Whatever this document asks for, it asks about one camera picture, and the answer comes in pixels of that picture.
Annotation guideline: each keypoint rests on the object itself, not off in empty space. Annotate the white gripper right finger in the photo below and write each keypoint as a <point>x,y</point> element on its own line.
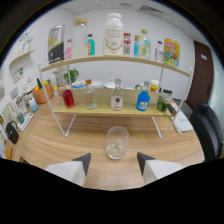
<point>156,168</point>

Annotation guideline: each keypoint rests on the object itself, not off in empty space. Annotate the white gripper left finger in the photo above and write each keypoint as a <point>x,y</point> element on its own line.
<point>71,170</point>

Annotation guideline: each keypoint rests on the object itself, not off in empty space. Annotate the clear cup of limes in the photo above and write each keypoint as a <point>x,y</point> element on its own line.
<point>162,104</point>

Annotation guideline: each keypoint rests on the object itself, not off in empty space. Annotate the clear bottle red label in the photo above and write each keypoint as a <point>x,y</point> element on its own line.
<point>117,99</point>

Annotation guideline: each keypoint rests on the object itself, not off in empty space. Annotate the silver black soda water can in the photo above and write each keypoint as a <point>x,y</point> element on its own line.
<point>56,45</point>

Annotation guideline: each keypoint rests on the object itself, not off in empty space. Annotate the clear glass with ice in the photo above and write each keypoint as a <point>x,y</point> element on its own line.
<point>117,143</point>

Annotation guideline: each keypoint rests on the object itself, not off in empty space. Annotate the white notebook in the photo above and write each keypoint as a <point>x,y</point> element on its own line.
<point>183,122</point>

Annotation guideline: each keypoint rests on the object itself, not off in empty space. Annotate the black chair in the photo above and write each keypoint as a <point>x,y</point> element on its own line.
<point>208,131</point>

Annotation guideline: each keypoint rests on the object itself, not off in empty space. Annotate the white tray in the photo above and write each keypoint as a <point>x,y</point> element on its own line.
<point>26,122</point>

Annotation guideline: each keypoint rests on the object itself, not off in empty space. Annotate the black handbag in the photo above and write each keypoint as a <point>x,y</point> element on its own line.
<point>12,134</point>

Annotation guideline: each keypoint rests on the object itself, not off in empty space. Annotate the blue liquid bottle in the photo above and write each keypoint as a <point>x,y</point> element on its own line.
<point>143,100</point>

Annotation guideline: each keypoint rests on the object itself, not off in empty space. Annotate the white wood two-tier shelf rack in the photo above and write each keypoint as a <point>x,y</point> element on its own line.
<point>110,111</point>

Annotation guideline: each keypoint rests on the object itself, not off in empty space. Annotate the small red liquid bottle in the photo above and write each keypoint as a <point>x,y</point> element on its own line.
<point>68,99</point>

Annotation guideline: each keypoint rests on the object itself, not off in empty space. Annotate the clear bottle orange cap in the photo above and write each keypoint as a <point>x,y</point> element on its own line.
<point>90,98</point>

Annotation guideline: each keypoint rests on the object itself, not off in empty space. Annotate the white bottle blue base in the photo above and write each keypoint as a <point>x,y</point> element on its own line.
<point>33,106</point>

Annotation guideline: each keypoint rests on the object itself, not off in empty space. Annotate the orange pot with utensils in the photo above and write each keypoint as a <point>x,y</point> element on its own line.
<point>41,95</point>

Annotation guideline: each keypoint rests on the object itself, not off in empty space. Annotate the green potted plant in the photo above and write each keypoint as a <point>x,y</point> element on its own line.
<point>73,75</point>

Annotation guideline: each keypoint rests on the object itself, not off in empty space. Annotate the brown door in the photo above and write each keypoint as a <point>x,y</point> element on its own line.
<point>201,76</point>

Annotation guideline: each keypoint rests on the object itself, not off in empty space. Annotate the small clear bottle blue cap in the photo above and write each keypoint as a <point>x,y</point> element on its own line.
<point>159,53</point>

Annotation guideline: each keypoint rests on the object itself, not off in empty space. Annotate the yellow printed drink can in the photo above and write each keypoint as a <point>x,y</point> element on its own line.
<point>171,52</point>

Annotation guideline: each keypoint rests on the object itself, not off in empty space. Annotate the small pink bottle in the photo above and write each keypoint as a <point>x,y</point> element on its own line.
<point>68,51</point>

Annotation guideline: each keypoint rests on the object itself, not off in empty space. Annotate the clear bottle green cap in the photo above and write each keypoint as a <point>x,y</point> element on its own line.
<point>144,46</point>

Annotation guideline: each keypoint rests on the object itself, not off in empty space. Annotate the small teal bottle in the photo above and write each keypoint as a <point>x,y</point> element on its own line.
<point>91,46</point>

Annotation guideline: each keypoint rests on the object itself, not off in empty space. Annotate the small light blue bottle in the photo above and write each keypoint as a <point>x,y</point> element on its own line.
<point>135,45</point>

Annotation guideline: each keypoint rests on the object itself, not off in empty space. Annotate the large white milk bottle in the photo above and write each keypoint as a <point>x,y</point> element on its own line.
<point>113,35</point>

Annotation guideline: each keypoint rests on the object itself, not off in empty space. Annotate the ceiling air vent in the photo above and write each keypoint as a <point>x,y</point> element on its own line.
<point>150,9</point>

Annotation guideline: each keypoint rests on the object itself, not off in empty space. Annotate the wooden wall shelf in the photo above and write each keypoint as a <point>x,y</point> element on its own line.
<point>21,57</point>

